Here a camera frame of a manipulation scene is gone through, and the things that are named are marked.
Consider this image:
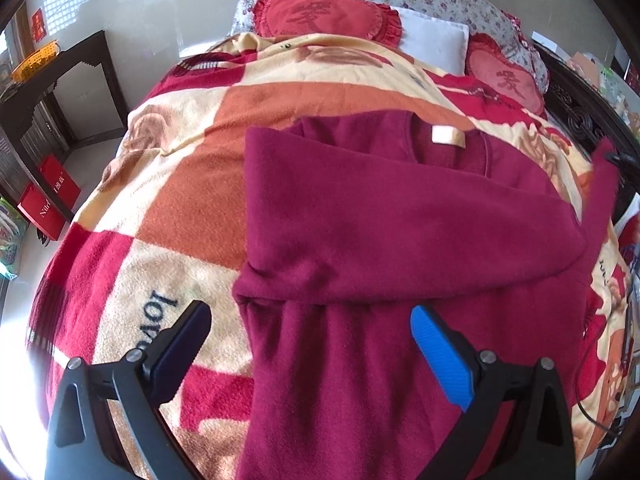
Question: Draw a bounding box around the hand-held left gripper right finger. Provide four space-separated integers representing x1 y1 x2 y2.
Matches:
409 304 576 480

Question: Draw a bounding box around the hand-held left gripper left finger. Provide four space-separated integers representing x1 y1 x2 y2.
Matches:
44 301 213 480

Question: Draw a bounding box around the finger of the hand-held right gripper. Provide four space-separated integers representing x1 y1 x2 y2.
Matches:
597 140 640 167

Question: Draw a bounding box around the maroon sweater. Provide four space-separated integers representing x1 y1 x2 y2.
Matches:
232 112 623 480

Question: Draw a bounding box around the dark carved wooden headboard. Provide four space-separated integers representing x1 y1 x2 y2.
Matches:
532 32 640 161

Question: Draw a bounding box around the cardboard box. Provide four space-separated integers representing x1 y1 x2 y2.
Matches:
567 51 603 78

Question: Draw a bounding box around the small red heart pillow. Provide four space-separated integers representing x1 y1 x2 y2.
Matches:
465 32 548 116

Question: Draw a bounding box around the printed fleece blanket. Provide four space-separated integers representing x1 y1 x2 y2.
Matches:
25 32 636 480

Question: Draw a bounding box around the red gift box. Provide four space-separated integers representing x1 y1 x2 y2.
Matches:
39 155 82 221
17 182 68 240

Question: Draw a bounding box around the green plastic bag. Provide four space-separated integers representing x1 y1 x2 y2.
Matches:
0 197 30 281

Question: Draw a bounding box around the white pillow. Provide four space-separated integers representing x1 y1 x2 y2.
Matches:
390 6 471 75

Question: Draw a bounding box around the dark wooden side table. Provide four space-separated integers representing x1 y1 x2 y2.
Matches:
0 30 128 221

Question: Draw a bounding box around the yellow plastic basket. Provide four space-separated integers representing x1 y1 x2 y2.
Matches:
11 40 65 82

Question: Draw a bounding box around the large red heart pillow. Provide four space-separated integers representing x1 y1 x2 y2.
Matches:
251 0 403 43

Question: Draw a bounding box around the black cable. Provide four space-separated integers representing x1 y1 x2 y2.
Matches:
574 240 640 436

